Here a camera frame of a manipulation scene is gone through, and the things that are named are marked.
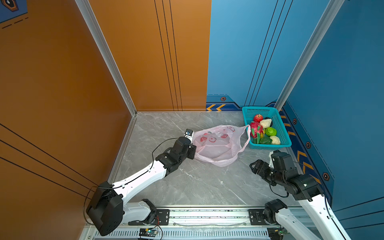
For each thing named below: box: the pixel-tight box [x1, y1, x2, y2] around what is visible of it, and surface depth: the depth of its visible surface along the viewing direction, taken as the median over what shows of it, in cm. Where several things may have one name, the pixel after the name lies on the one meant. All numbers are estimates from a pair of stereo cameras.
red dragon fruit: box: [250, 121, 264, 144], surface depth 101 cm
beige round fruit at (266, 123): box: [260, 118, 272, 129], surface depth 105 cm
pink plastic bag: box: [193, 124, 251, 167], surface depth 94 cm
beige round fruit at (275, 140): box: [269, 136, 281, 145], surface depth 98 cm
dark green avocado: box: [259, 136, 273, 145], surface depth 96 cm
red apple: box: [254, 114, 263, 123], surface depth 111 cm
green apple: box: [265, 127, 277, 137], surface depth 102 cm
